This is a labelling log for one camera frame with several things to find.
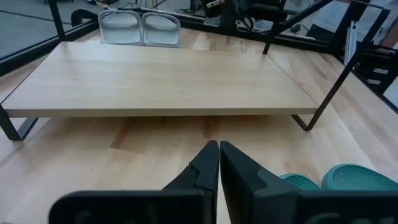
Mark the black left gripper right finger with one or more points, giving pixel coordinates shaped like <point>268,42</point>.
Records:
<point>239,180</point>

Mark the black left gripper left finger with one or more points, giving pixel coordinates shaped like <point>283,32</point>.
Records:
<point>205,168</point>

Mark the green rubber slide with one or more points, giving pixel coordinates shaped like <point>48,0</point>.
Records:
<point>357,177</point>
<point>300,182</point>

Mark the grey rubber slide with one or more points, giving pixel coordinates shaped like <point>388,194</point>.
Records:
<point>161,32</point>
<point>119,31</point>

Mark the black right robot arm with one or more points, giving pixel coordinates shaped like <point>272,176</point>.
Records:
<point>228,15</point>

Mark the wooden shelf with black frame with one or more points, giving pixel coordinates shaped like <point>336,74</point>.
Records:
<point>155,81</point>

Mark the black metal table frame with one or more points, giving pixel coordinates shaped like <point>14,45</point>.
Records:
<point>31,53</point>

